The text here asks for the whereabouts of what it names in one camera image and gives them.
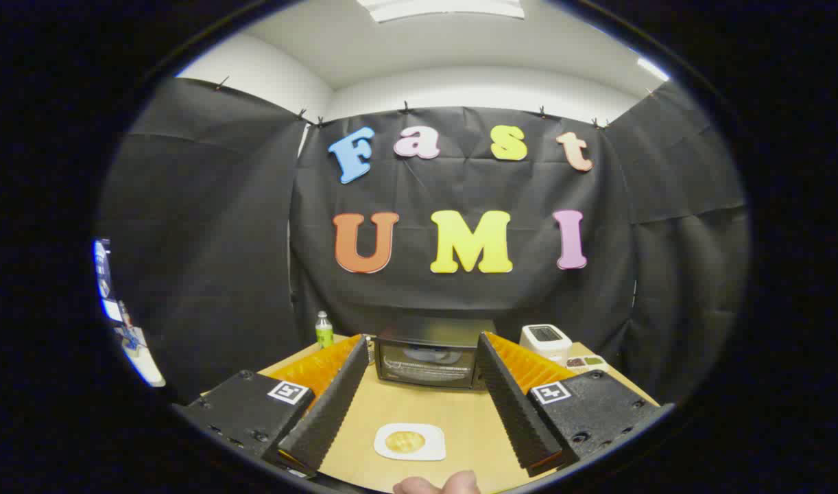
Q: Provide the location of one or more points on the green label plastic bottle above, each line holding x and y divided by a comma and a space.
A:
324, 333

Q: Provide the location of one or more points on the white plate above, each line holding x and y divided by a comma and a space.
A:
433, 449

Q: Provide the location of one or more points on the small white condiment tray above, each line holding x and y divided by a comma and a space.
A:
587, 362

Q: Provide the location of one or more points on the white pop-up toaster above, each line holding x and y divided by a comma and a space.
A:
546, 342

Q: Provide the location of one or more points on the black toaster oven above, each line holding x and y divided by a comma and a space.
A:
426, 339

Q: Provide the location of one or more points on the ceiling light panel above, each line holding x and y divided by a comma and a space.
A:
439, 7

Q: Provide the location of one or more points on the golden bread roll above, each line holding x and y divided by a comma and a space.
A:
404, 442

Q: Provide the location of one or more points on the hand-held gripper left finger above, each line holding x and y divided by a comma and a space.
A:
337, 398

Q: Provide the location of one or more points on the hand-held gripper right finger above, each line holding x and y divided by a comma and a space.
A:
508, 398

